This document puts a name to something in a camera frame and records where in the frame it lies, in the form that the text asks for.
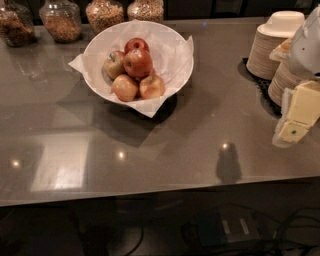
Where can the glass jar far left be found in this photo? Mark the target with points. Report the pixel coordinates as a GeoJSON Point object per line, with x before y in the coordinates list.
{"type": "Point", "coordinates": [16, 25]}

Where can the stack of paper bowls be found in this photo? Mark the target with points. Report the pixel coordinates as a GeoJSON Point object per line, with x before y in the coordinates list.
{"type": "Point", "coordinates": [280, 26]}
{"type": "Point", "coordinates": [282, 78]}

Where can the glass jar of cereal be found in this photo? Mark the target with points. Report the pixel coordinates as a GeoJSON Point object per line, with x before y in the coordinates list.
{"type": "Point", "coordinates": [102, 14]}

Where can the yellow-red front right apple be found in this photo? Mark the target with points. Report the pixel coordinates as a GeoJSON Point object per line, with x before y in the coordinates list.
{"type": "Point", "coordinates": [151, 87]}

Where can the front stack of paper bowls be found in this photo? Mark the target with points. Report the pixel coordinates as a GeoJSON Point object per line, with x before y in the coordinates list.
{"type": "Point", "coordinates": [282, 78]}

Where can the glass jar of granola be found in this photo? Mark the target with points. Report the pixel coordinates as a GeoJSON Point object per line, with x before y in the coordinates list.
{"type": "Point", "coordinates": [62, 20]}

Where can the glass jar of nuts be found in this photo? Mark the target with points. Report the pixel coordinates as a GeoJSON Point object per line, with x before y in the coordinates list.
{"type": "Point", "coordinates": [146, 10]}

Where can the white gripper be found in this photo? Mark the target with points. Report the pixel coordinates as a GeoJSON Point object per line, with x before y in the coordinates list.
{"type": "Point", "coordinates": [306, 53]}

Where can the black rubber mat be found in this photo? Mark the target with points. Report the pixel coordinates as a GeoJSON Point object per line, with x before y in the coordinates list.
{"type": "Point", "coordinates": [267, 103]}

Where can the rear stack of paper bowls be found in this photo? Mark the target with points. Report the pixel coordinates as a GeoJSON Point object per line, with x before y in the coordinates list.
{"type": "Point", "coordinates": [280, 26]}

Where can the yellow-red apple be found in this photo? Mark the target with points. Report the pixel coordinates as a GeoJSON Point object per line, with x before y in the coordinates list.
{"type": "Point", "coordinates": [125, 88]}
{"type": "Point", "coordinates": [151, 87]}

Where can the dark red top apple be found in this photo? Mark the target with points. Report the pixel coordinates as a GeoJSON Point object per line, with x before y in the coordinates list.
{"type": "Point", "coordinates": [136, 43]}

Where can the white paper liner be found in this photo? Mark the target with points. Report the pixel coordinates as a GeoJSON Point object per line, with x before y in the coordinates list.
{"type": "Point", "coordinates": [166, 50]}

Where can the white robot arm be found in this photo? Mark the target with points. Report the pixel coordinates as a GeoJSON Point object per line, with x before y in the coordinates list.
{"type": "Point", "coordinates": [304, 53]}

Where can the black power box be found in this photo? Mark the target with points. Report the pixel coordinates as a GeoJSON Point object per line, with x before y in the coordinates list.
{"type": "Point", "coordinates": [219, 228]}

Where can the large red apple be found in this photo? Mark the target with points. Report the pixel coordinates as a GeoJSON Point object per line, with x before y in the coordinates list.
{"type": "Point", "coordinates": [138, 63]}

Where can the white bowl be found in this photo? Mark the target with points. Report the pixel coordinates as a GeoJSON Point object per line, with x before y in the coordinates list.
{"type": "Point", "coordinates": [173, 71]}

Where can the yellow-red front left apple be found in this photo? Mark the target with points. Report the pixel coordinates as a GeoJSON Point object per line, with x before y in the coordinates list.
{"type": "Point", "coordinates": [125, 88]}

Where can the greenish left apple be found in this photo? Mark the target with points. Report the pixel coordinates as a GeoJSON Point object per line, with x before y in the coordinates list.
{"type": "Point", "coordinates": [113, 64]}

